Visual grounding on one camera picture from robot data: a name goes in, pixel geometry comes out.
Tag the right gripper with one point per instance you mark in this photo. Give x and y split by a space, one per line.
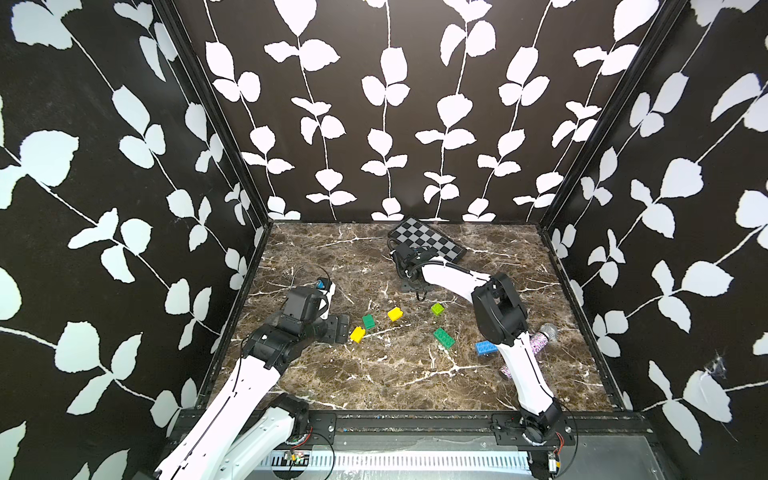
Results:
403 278

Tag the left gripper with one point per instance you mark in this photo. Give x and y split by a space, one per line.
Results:
333 334

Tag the yellow small brick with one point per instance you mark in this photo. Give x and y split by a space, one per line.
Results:
395 314

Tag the green long brick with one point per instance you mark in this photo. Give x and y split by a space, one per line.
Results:
445 340

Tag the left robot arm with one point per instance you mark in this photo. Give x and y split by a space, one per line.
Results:
220 445

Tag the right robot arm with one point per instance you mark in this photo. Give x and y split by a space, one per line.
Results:
501 318

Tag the yellow brick lower left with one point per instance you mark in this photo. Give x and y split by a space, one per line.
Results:
358 334

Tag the black white checkerboard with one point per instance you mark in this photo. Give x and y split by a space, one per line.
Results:
417 234

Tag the dark green small brick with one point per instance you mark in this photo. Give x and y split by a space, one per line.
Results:
369 322

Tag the blue long brick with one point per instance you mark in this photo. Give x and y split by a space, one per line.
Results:
485 348

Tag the purple glitter microphone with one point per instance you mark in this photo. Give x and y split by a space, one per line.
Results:
546 334

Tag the black mounting rail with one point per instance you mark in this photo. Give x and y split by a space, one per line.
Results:
327 426

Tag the white slotted cable duct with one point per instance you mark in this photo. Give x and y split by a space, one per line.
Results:
322 461

